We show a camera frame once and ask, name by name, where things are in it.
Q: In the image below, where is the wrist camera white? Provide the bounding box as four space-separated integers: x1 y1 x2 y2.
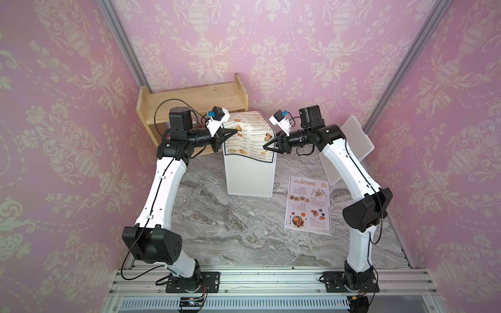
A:
269 110 292 137
206 106 230 137

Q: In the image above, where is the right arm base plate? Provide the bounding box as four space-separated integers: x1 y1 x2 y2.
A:
319 270 380 293

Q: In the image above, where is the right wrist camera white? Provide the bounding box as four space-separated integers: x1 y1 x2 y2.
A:
269 110 292 137

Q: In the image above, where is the blue-bordered dim sum menu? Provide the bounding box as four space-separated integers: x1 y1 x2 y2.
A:
223 111 275 163

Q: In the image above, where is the aluminium rail frame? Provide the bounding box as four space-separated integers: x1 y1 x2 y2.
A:
103 263 446 312

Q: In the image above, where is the wooden shelf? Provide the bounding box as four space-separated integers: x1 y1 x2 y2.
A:
136 73 249 146

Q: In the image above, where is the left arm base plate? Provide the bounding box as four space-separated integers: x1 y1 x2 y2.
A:
165 271 220 293

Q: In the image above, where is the white acrylic menu rack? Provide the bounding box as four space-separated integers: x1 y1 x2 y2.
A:
224 153 277 198

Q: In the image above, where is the small circuit board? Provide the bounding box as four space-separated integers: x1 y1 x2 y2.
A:
180 297 205 310

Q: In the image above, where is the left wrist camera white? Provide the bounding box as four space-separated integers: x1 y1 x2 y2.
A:
206 106 230 137

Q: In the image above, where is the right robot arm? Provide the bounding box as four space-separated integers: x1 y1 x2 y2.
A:
264 105 393 293

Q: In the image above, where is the pink special menu sheet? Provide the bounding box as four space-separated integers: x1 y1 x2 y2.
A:
284 176 331 236

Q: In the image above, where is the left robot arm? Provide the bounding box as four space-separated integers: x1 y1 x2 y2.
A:
122 106 237 293

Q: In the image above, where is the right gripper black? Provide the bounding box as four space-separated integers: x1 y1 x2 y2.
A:
264 130 314 157

